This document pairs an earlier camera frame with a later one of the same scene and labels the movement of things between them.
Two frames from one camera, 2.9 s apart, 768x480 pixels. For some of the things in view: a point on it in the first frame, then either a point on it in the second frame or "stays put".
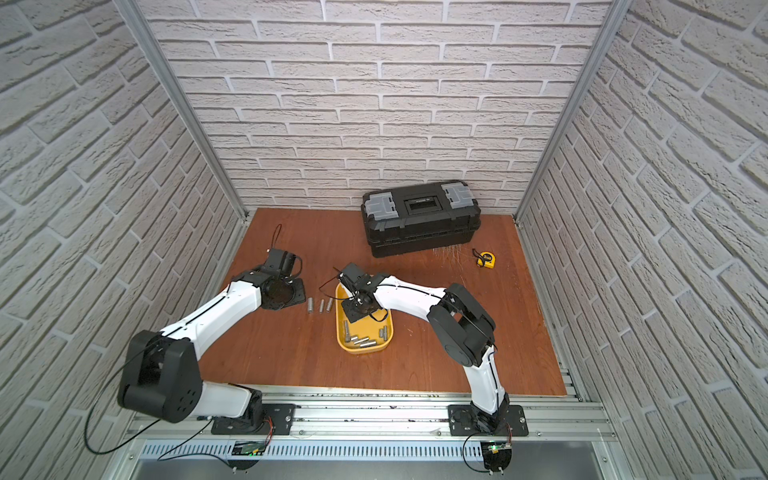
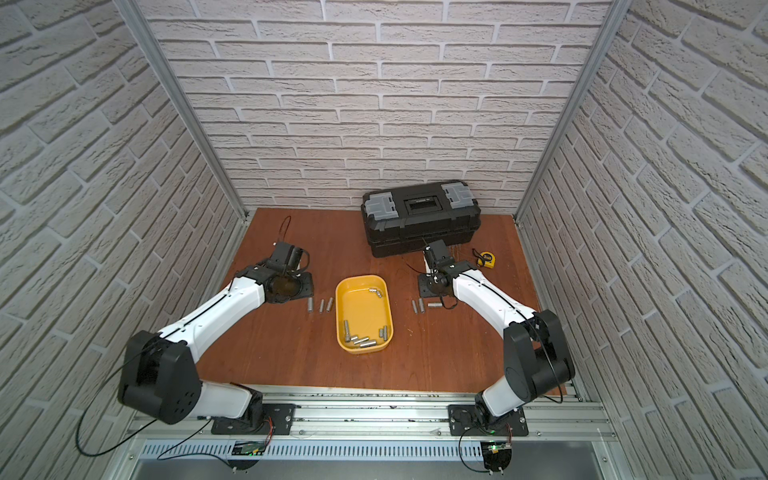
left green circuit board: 250,448 stays put
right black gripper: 350,313 -> 423,288
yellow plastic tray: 372,334 stays put
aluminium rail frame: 371,433 stays put
